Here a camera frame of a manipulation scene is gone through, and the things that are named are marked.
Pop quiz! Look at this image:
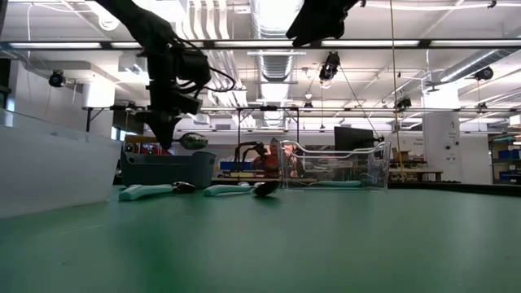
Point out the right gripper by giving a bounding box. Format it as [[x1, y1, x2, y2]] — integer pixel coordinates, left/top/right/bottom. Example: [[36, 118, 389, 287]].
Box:
[[286, 0, 362, 48]]

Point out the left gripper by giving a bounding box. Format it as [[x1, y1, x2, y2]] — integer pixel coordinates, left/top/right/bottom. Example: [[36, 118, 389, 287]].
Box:
[[135, 44, 212, 151]]

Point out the frosted white plastic bin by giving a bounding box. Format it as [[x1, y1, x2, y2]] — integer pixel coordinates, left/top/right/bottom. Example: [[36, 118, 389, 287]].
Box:
[[0, 107, 123, 219]]

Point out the grey-blue plastic bin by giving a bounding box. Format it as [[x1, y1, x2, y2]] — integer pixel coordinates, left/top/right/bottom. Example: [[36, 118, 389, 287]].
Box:
[[120, 151, 217, 190]]

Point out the distant workbench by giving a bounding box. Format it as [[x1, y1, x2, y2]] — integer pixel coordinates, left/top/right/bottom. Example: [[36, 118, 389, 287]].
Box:
[[209, 160, 282, 183]]

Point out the person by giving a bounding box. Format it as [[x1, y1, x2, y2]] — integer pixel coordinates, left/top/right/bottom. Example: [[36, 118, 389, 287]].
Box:
[[251, 137, 282, 178]]

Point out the black monitor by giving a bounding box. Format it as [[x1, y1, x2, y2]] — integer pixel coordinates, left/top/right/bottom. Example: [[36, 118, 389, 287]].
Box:
[[333, 125, 376, 152]]

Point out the green table mat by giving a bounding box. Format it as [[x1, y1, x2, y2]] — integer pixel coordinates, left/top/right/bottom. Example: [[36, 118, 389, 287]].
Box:
[[0, 181, 521, 293]]

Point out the clear plastic bin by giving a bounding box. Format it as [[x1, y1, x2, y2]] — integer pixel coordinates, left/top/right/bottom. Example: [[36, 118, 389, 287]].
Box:
[[276, 139, 392, 191]]

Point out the wooden bench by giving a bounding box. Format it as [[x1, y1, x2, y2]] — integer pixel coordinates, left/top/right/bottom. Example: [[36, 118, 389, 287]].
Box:
[[388, 167, 444, 183]]

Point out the shelf with blue bins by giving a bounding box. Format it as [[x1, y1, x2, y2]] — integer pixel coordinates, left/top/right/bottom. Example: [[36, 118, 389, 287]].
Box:
[[488, 136, 521, 184]]

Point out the silver ventilation duct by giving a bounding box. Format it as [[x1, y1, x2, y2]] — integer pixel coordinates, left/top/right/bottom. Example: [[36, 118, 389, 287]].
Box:
[[250, 0, 307, 127]]

